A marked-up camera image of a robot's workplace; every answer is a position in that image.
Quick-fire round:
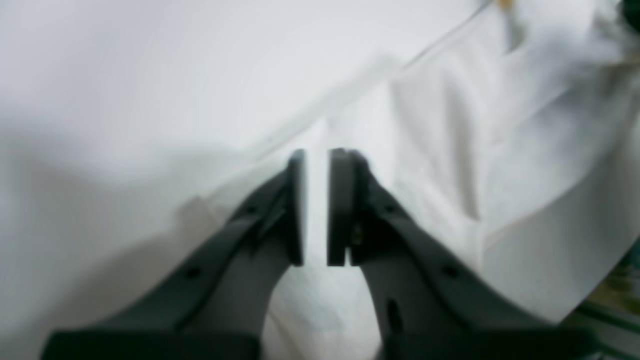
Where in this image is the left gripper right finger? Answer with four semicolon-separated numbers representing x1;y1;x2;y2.
327;148;601;360

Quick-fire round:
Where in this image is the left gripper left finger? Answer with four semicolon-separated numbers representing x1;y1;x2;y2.
42;149;306;360

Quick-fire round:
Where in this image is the white T-shirt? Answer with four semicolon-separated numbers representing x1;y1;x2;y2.
1;0;639;360

